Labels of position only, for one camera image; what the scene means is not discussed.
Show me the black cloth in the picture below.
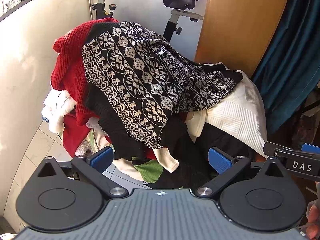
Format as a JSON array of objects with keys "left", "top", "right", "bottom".
[{"left": 147, "top": 120, "right": 263, "bottom": 190}]

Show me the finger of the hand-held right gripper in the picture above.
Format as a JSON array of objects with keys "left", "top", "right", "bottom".
[
  {"left": 301, "top": 143, "right": 320, "bottom": 155},
  {"left": 263, "top": 141, "right": 303, "bottom": 160}
]

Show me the green cloth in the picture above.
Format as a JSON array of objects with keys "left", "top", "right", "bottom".
[{"left": 132, "top": 156, "right": 166, "bottom": 183}]

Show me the person's right hand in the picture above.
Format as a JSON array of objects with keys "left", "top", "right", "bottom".
[{"left": 305, "top": 199, "right": 320, "bottom": 240}]

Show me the red knit sweater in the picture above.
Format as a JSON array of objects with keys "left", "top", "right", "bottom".
[{"left": 51, "top": 17, "right": 121, "bottom": 128}]

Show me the teal curtain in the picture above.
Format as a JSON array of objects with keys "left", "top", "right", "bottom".
[{"left": 251, "top": 0, "right": 320, "bottom": 136}]

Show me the red fleece cloth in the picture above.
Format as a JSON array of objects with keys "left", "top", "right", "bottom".
[{"left": 62, "top": 111, "right": 116, "bottom": 158}]

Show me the black white patterned knit sweater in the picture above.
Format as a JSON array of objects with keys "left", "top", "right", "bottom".
[{"left": 82, "top": 21, "right": 244, "bottom": 161}]

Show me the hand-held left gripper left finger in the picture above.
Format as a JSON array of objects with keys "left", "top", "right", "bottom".
[{"left": 32, "top": 146, "right": 128, "bottom": 198}]

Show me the exercise bike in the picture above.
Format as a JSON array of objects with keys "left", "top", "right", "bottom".
[{"left": 75, "top": 0, "right": 204, "bottom": 43}]

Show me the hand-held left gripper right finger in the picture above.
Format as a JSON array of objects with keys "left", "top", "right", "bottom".
[{"left": 195, "top": 147, "right": 287, "bottom": 198}]

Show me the wooden cabinet panel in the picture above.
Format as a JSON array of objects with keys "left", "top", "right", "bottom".
[{"left": 194, "top": 0, "right": 293, "bottom": 78}]

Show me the white textured blanket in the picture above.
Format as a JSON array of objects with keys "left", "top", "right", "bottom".
[{"left": 204, "top": 62, "right": 268, "bottom": 157}]

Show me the white fluffy cloth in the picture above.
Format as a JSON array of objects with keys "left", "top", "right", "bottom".
[{"left": 41, "top": 88, "right": 78, "bottom": 135}]

